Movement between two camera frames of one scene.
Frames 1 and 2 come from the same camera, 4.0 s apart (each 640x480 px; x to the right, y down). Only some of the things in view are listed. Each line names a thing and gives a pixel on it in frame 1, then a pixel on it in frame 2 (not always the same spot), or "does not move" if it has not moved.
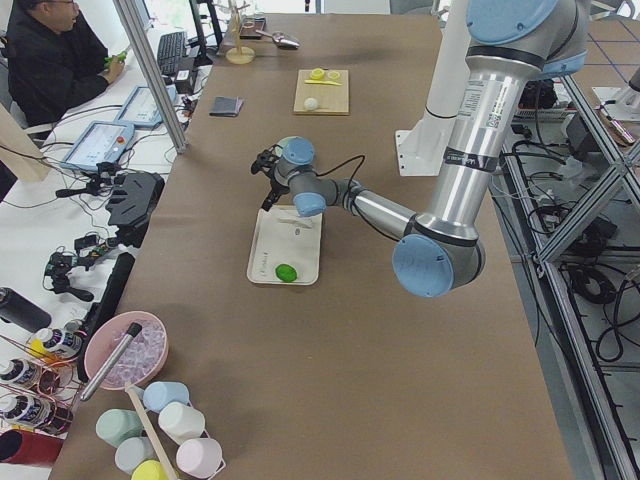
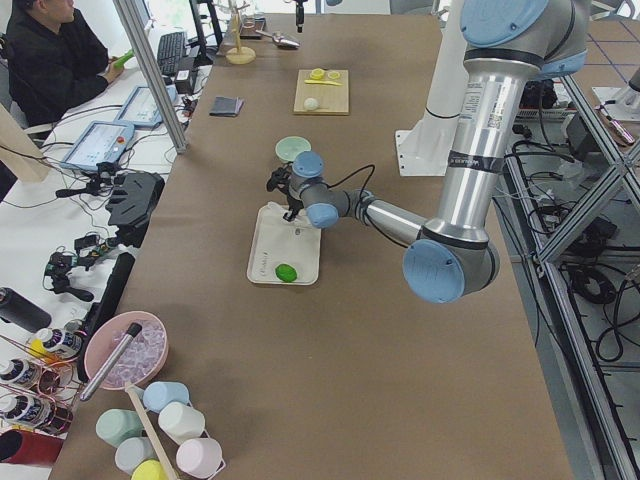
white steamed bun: [311, 103] does not move
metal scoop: [282, 39] does not move
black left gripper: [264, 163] -> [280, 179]
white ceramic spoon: [302, 223] -> [274, 205]
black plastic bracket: [134, 198] does not move
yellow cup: [148, 470] does not move
